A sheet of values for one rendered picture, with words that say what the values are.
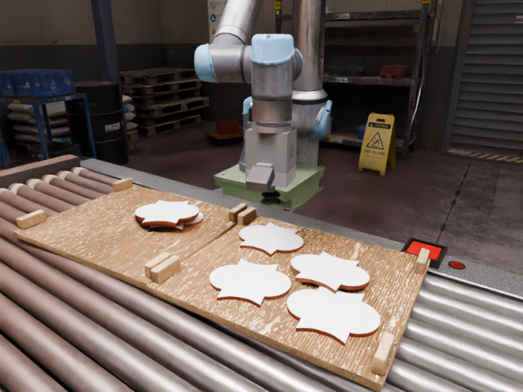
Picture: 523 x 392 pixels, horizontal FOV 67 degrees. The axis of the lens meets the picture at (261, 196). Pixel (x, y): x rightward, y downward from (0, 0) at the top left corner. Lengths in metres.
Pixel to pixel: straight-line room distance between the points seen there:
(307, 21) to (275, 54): 0.42
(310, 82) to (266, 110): 0.44
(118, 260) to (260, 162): 0.33
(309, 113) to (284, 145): 0.43
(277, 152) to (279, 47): 0.18
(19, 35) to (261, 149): 5.36
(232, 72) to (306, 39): 0.34
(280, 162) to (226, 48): 0.26
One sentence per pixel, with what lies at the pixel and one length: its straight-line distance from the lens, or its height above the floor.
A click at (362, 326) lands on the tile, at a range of 0.62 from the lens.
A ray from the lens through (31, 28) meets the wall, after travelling 6.04.
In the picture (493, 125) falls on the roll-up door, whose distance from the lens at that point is 5.27.
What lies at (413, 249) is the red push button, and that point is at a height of 0.93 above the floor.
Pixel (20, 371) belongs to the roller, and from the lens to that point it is 0.66.
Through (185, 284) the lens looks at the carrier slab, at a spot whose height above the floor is 0.94.
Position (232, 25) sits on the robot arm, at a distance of 0.91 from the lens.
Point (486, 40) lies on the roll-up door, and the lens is 5.21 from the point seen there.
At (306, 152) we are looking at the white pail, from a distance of 4.38.
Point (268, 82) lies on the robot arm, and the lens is 0.71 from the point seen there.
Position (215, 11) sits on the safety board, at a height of 1.71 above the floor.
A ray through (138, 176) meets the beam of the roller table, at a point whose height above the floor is 0.92.
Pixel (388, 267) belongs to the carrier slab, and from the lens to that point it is 0.79.
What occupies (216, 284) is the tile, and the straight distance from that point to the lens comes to 0.70.
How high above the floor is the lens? 1.34
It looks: 22 degrees down
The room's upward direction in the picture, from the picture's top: straight up
